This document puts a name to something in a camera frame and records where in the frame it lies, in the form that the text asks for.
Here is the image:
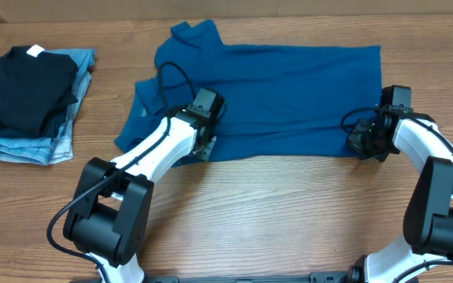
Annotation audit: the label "blue polo shirt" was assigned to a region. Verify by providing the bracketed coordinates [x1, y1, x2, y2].
[115, 20, 381, 161]

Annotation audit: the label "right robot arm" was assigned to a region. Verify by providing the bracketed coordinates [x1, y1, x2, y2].
[341, 85, 453, 283]

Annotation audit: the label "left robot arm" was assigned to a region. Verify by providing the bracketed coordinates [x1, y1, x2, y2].
[63, 88, 224, 282]

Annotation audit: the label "folded dark blue garment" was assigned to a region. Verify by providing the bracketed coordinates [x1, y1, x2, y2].
[0, 96, 78, 138]

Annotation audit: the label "folded light blue jeans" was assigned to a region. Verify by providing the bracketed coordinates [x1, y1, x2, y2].
[0, 49, 96, 165]

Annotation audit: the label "folded black shirt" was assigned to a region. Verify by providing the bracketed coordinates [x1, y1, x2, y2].
[0, 44, 80, 139]

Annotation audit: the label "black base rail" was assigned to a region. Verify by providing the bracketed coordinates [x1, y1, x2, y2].
[142, 271, 347, 283]

